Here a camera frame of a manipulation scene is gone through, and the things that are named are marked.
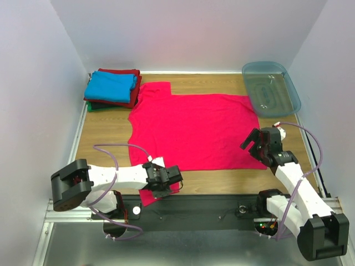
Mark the pink red t shirt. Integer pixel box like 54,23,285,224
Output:
127,81,268,207

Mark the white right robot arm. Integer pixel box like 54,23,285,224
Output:
240,122,349,261

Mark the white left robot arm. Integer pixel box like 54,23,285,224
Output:
50,157,183,218

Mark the translucent blue plastic bin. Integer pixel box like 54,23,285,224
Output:
242,62,301,118

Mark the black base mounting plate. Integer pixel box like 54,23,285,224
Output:
91,194,292,232

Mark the folded dark red t shirt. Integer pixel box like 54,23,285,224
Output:
97,69,142,103

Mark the folded black t shirt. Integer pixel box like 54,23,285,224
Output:
84,98,138,110

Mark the folded green t shirt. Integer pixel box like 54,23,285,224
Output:
87,101,118,112

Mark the folded blue t shirt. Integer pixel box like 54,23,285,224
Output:
84,71,138,103

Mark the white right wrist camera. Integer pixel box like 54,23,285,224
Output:
273,122,286,141

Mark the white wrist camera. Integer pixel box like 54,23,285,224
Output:
148,156,165,167
273,122,286,141

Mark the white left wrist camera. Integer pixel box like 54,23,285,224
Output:
148,156,165,167

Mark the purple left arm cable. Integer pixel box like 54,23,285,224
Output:
85,143,152,241

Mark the aluminium frame rail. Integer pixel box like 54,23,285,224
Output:
31,103,102,265

